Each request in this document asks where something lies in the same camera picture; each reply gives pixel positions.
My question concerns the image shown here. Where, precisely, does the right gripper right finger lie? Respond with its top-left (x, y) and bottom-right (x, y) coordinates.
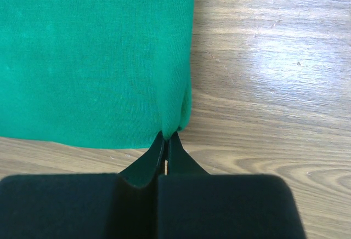
top-left (157, 134), bottom-right (306, 238)

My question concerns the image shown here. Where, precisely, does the green t-shirt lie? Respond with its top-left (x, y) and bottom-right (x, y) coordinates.
top-left (1, 0), bottom-right (194, 149)

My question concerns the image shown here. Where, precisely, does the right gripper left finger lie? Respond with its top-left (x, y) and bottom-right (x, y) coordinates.
top-left (1, 134), bottom-right (165, 238)

